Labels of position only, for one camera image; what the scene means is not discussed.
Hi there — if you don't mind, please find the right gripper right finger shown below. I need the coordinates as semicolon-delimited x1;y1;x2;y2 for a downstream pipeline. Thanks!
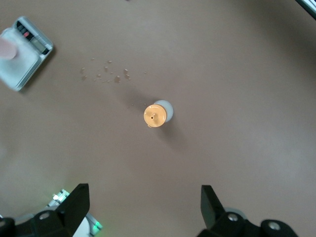
198;184;264;237

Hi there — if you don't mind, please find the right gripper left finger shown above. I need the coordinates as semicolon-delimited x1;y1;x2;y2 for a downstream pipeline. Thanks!
31;183;90;237

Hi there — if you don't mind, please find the brown table cover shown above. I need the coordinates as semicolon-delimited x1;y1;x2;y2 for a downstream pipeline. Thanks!
0;0;316;237

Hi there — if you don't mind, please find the silver digital kitchen scale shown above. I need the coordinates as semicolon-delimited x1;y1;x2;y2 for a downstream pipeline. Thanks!
0;16;54;92

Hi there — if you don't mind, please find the sauce bottle with orange cap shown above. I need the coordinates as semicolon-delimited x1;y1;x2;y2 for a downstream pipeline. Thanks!
143;99;175;128

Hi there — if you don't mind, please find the pink plastic cup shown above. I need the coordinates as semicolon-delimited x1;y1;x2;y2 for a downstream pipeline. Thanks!
0;37;18;60

